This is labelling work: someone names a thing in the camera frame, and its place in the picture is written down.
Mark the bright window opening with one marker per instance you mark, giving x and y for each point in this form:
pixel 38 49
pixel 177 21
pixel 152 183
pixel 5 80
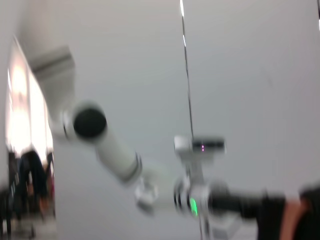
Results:
pixel 22 100

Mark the white robot neck mount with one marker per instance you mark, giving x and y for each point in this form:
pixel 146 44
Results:
pixel 193 165

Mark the silver robot head camera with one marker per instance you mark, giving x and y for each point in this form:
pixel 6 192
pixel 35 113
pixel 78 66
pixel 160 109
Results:
pixel 200 145

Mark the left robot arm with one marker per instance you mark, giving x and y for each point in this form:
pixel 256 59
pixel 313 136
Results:
pixel 117 152

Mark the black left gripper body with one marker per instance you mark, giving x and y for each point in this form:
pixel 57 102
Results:
pixel 237 202

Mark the dark-clothed background person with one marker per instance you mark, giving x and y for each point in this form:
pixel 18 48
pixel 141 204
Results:
pixel 35 170

